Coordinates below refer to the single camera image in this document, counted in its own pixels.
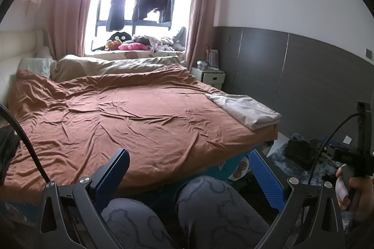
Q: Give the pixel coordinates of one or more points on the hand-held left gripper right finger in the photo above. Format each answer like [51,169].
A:
[266,179]

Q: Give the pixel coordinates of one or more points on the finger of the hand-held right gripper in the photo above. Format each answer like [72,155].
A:
[327,149]

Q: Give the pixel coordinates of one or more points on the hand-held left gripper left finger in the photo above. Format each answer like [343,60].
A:
[112,179]

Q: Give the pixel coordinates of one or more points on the beige jacket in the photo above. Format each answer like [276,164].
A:
[248,111]

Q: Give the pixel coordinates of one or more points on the pile of light clothes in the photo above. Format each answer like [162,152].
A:
[159,41]

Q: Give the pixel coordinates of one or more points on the person's right hand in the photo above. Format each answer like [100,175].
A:
[362,193]

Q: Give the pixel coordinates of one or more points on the grey shaggy rug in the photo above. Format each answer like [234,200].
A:
[280,164]

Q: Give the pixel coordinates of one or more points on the black bag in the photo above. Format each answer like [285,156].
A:
[301,152]

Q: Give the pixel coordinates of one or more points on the person's left leg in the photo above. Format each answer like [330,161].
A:
[131,225]

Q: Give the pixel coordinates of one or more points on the person's leg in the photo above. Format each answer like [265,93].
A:
[131,225]
[216,208]

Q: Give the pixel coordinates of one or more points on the person's right leg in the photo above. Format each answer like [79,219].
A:
[216,208]

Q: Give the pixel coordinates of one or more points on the bed with brown sheet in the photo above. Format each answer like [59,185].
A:
[117,114]

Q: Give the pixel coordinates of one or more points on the dark cloth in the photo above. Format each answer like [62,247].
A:
[7,155]

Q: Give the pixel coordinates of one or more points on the beige duvet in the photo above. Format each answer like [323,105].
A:
[117,66]

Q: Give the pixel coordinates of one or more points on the white nightstand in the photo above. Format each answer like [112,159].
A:
[209,78]

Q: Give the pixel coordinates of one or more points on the white power strip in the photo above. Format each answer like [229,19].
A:
[214,69]

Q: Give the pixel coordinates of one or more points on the white cup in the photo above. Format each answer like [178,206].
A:
[201,64]

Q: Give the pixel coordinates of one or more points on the white rack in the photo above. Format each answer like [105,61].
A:
[212,57]

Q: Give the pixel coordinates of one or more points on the brown plush toy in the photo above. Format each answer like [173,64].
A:
[112,45]

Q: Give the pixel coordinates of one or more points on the pink cloth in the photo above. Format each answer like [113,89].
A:
[133,46]

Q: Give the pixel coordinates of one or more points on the light patterned pillow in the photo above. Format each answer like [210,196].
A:
[36,66]

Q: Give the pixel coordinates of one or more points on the black plush toy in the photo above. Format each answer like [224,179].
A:
[118,36]

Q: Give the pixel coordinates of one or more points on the white pillow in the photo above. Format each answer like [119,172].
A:
[43,52]

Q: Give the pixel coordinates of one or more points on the grey cloth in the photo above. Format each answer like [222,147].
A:
[181,37]

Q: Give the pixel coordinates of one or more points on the cream padded headboard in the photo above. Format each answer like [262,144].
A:
[17,44]

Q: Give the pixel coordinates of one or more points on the black hanging coat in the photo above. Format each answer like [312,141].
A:
[117,3]

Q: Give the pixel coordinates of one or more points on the window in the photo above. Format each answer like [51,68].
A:
[96,3]

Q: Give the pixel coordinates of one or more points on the pink curtain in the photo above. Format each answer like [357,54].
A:
[200,12]
[70,3]

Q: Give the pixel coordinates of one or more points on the wall switch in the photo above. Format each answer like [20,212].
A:
[369,54]

